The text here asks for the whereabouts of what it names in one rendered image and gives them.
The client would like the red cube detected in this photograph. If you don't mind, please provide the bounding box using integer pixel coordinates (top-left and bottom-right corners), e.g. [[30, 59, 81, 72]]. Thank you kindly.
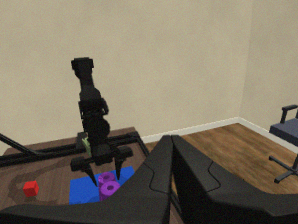
[[23, 181, 39, 197]]

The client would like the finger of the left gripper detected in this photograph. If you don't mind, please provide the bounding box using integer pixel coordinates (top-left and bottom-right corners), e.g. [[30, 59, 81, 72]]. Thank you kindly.
[[114, 158, 126, 180], [81, 164, 98, 187]]

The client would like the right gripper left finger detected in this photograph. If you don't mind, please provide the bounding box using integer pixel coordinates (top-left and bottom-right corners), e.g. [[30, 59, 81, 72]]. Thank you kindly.
[[0, 135, 173, 224]]

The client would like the blue flat mat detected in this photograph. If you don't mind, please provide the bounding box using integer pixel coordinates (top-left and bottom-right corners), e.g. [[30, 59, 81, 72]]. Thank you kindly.
[[69, 166, 135, 205]]

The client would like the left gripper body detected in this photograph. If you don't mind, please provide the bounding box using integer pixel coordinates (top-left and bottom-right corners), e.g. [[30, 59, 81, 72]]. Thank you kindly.
[[70, 137, 133, 172]]

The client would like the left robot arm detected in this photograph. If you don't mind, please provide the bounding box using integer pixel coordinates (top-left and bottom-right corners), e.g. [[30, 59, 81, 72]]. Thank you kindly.
[[71, 57, 118, 166]]

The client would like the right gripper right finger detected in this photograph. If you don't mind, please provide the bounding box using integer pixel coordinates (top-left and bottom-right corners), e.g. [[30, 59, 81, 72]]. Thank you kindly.
[[171, 135, 298, 224]]

